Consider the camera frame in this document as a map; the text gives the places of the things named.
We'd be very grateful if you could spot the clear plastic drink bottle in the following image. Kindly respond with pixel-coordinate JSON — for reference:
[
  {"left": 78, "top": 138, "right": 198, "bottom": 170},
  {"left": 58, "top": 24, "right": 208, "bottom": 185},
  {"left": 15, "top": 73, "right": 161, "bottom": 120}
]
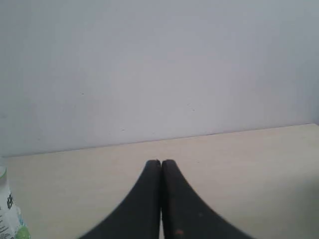
[{"left": 0, "top": 157, "right": 32, "bottom": 239}]

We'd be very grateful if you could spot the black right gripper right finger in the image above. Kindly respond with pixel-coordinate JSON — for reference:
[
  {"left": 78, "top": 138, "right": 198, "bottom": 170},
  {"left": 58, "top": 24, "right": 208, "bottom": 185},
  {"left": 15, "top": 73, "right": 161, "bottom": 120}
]
[{"left": 161, "top": 159, "right": 247, "bottom": 239}]

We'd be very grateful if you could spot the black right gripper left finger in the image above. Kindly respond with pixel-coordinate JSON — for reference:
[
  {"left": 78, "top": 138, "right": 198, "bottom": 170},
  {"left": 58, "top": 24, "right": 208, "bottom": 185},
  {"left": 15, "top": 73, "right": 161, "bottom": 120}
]
[{"left": 81, "top": 160, "right": 161, "bottom": 239}]

